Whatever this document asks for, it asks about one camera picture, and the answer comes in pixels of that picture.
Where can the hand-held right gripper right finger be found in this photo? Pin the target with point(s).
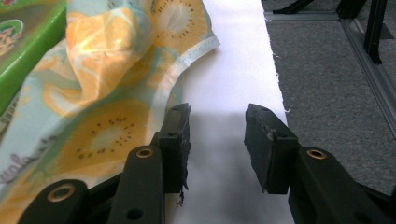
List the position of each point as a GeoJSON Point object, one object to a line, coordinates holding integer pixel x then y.
{"type": "Point", "coordinates": [267, 146]}

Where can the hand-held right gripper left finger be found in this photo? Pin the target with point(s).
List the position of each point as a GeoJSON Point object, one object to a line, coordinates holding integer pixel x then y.
{"type": "Point", "coordinates": [173, 146]}

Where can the fruit print cloth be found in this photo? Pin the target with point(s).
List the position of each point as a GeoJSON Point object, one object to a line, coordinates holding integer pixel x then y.
{"type": "Point", "coordinates": [102, 93]}

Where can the black metal stand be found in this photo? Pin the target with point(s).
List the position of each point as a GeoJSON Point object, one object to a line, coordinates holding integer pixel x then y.
{"type": "Point", "coordinates": [373, 28]}

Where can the green box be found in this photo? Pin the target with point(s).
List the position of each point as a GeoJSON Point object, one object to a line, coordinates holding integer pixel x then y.
{"type": "Point", "coordinates": [21, 46]}

